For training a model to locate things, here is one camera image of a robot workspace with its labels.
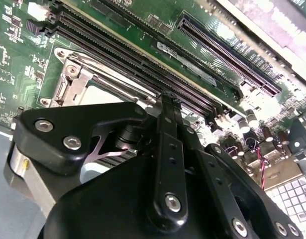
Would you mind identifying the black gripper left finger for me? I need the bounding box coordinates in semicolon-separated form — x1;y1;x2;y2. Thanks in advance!
12;92;190;226

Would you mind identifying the thin metal locking lever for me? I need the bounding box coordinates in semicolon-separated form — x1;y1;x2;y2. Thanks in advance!
68;54;166;98

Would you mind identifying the silver topped CPU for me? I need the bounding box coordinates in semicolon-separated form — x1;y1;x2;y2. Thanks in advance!
79;83;136;107

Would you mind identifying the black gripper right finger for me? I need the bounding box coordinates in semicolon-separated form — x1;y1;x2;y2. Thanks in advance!
172;99;304;239

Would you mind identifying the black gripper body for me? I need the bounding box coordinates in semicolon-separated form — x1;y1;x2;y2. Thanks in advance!
38;154;234;239

